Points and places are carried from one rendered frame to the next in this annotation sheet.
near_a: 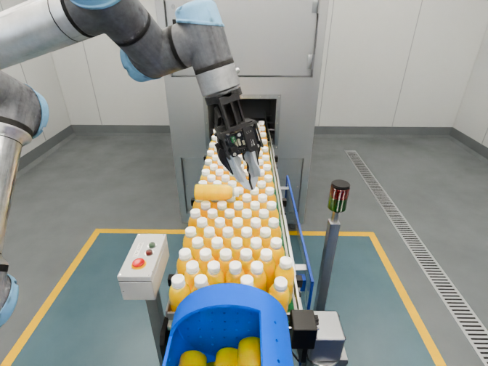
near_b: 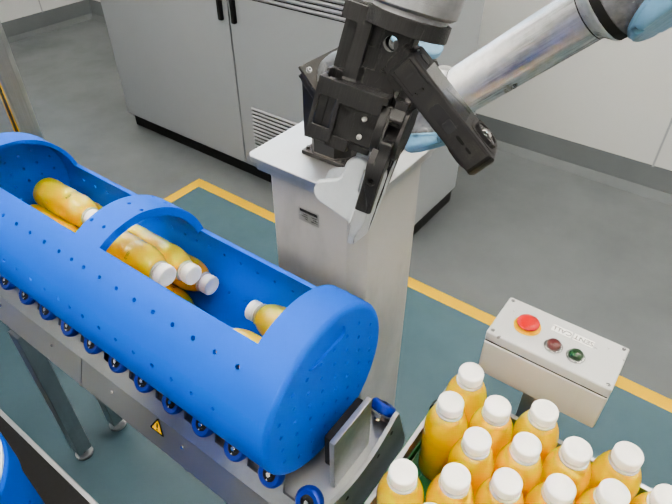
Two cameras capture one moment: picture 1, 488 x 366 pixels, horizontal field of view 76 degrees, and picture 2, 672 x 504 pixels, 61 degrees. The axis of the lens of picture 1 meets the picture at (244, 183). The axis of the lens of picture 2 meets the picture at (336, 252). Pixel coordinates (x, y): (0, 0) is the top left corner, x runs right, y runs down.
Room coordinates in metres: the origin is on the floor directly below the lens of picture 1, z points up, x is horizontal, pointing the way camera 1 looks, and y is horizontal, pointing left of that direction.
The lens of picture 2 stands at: (0.83, -0.38, 1.79)
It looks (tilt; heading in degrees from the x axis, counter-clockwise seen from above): 40 degrees down; 126
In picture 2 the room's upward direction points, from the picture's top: straight up
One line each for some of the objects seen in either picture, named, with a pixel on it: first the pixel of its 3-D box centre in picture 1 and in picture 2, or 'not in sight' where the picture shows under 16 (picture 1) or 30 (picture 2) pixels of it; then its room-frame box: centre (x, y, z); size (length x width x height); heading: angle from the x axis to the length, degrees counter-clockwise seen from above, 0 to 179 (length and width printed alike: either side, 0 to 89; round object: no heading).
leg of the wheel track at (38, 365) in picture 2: not in sight; (56, 398); (-0.50, -0.03, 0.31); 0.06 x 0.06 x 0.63; 89
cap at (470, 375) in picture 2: (178, 280); (470, 375); (0.67, 0.20, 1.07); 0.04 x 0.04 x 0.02
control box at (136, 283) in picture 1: (146, 264); (549, 359); (0.76, 0.32, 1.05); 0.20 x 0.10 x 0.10; 179
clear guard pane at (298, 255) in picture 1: (293, 256); not in sight; (1.18, -0.24, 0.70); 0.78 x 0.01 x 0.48; 179
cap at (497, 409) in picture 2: (192, 266); (497, 408); (0.73, 0.16, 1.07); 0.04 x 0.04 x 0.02
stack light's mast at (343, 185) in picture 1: (337, 202); not in sight; (0.93, -0.33, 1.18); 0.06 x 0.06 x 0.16
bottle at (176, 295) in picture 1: (181, 301); (462, 408); (0.67, 0.20, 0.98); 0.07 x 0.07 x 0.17
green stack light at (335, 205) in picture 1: (338, 202); not in sight; (0.93, -0.33, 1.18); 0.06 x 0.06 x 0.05
